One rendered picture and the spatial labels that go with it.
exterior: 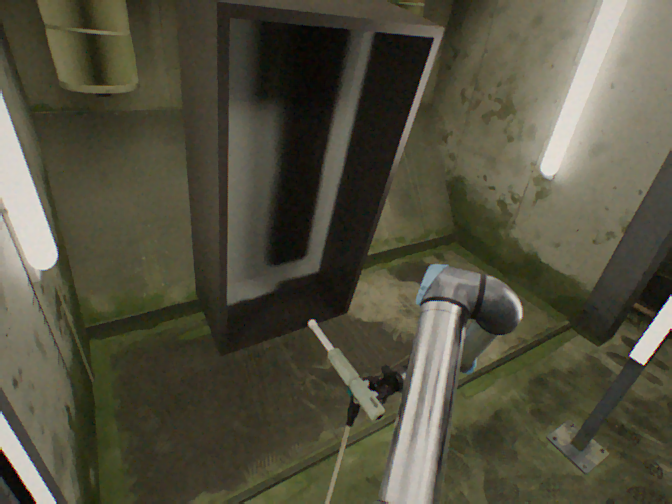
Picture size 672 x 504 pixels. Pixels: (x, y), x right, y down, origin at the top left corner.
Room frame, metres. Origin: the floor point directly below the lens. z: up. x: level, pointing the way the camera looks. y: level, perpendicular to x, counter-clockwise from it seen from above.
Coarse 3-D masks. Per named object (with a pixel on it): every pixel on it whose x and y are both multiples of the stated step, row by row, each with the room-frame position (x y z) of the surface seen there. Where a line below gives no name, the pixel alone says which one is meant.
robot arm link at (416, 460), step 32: (448, 288) 0.74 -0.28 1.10; (480, 288) 0.74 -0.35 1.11; (448, 320) 0.66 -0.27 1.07; (416, 352) 0.61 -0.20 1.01; (448, 352) 0.60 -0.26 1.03; (416, 384) 0.54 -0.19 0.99; (448, 384) 0.54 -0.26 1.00; (416, 416) 0.47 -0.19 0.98; (448, 416) 0.49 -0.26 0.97; (416, 448) 0.42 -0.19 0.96; (384, 480) 0.39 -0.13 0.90; (416, 480) 0.37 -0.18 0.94
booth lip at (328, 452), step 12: (552, 336) 1.83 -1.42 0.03; (528, 348) 1.70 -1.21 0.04; (504, 360) 1.58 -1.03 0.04; (480, 372) 1.47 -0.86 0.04; (384, 420) 1.11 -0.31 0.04; (360, 432) 1.04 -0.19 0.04; (372, 432) 1.06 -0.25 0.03; (336, 444) 0.97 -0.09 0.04; (348, 444) 0.98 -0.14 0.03; (312, 456) 0.91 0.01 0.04; (324, 456) 0.92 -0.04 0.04; (288, 468) 0.85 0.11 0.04; (300, 468) 0.86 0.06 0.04; (276, 480) 0.80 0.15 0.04; (252, 492) 0.75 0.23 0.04
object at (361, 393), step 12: (312, 324) 1.16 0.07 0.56; (324, 336) 1.10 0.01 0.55; (336, 348) 1.04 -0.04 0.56; (336, 360) 0.98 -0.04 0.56; (348, 372) 0.93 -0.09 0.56; (348, 384) 0.90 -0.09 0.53; (360, 384) 0.88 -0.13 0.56; (360, 396) 0.84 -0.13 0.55; (372, 396) 0.83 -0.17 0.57; (348, 408) 0.88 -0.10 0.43; (372, 408) 0.79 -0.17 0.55; (348, 420) 0.86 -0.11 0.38; (372, 420) 0.77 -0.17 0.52
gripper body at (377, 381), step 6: (372, 378) 0.96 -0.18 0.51; (378, 378) 0.96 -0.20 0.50; (384, 378) 0.96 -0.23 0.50; (396, 378) 0.98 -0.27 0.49; (372, 384) 0.93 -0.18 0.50; (378, 384) 0.93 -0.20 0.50; (384, 384) 0.94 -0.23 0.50; (396, 384) 0.97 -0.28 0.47; (372, 390) 0.93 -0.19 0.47; (378, 390) 0.91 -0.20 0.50; (384, 390) 0.91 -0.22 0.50; (390, 390) 0.96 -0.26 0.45; (396, 390) 0.96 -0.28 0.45; (384, 396) 0.92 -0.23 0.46; (384, 402) 0.92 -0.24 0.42
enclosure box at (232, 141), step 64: (192, 0) 0.98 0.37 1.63; (256, 0) 0.93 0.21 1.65; (320, 0) 1.11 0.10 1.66; (384, 0) 1.38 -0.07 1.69; (192, 64) 1.03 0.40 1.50; (256, 64) 1.28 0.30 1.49; (320, 64) 1.40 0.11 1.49; (384, 64) 1.36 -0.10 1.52; (192, 128) 1.09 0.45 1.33; (256, 128) 1.32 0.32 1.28; (320, 128) 1.47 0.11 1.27; (384, 128) 1.32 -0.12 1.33; (192, 192) 1.17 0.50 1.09; (256, 192) 1.37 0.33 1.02; (320, 192) 1.55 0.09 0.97; (384, 192) 1.24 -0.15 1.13; (256, 256) 1.44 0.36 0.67; (320, 256) 1.60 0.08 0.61; (256, 320) 1.23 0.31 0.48; (320, 320) 1.28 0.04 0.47
